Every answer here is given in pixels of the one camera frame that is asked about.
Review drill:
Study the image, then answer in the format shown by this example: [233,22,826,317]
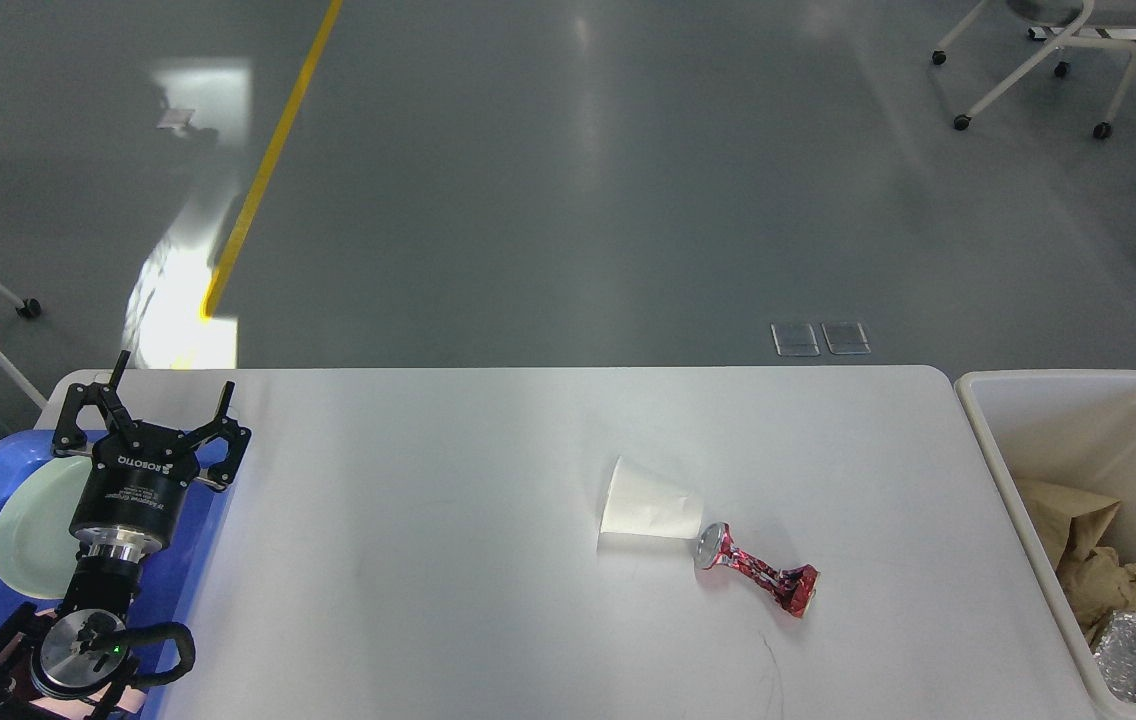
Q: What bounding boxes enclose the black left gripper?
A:
[51,351,252,555]

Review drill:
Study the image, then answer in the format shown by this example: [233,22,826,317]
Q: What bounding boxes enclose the aluminium foil sheet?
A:
[1092,610,1136,703]

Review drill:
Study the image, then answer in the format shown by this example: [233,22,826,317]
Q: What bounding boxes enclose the light green plate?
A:
[0,457,91,600]

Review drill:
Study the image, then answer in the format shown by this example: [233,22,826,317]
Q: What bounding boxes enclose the red snack wrapper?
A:
[693,521,820,619]

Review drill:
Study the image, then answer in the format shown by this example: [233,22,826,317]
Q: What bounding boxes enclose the white paper cup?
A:
[598,457,705,551]

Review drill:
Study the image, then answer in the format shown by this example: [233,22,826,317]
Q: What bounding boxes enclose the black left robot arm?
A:
[0,352,252,719]

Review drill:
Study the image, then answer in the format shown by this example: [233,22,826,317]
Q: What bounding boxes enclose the beige plastic bin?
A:
[955,369,1136,719]

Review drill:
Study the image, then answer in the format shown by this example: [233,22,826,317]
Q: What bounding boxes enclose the brown paper in bin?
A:
[1013,479,1122,570]

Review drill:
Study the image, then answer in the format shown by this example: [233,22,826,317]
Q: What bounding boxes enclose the floor socket cover right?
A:
[821,323,872,355]

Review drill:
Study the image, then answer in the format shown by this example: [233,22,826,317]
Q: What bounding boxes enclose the floor socket cover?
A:
[821,323,872,355]
[770,323,821,357]

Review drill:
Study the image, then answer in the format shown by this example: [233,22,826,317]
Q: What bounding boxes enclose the floor socket cover left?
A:
[770,323,821,357]

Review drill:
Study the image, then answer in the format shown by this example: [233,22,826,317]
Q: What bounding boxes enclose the white office chair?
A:
[952,1,1136,140]

